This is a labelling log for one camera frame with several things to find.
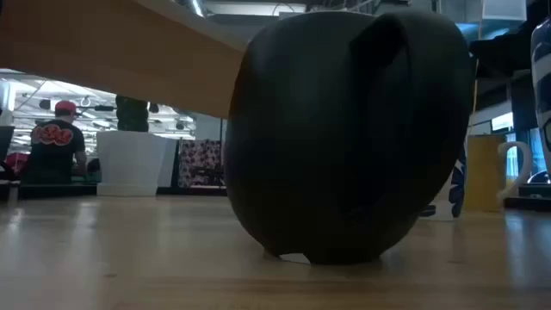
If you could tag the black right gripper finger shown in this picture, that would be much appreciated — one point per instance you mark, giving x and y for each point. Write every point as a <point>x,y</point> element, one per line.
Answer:
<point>480,53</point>

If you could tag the white mug blue floral print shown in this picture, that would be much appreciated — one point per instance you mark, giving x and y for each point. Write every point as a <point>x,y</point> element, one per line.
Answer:
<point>456,189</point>

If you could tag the dark blue ceramic mug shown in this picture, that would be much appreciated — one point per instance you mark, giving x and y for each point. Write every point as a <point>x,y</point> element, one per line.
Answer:
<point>310,142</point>

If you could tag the floral patterned fabric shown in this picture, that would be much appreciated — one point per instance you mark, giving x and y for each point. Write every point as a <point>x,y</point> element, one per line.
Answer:
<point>198,163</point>

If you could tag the green cactus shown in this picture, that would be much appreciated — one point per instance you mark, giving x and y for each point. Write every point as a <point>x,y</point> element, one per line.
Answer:
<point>131,114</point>

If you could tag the white hexagonal planter pot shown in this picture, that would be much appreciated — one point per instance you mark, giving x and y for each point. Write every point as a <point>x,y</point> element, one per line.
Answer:
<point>129,163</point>

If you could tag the wooden shelf with black legs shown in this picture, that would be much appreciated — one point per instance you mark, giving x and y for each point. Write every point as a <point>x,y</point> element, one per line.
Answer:
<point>107,47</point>

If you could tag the person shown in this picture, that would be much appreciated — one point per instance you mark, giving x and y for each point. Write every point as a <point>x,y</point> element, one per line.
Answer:
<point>53,150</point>

